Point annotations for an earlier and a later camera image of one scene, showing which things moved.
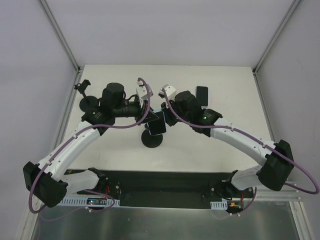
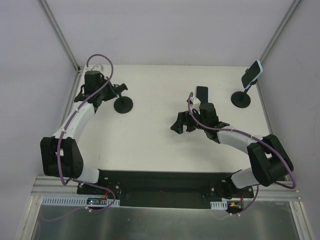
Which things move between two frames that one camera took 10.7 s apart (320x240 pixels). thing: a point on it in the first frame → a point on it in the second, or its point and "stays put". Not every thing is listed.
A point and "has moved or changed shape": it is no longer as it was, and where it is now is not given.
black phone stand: (86, 102) has moved or changed shape
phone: (202, 94) stays put
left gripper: (145, 110) → (113, 89)
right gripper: (167, 115) → (188, 119)
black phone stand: (150, 141) → (241, 99)
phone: (158, 126) → (253, 72)
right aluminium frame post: (273, 41) stays put
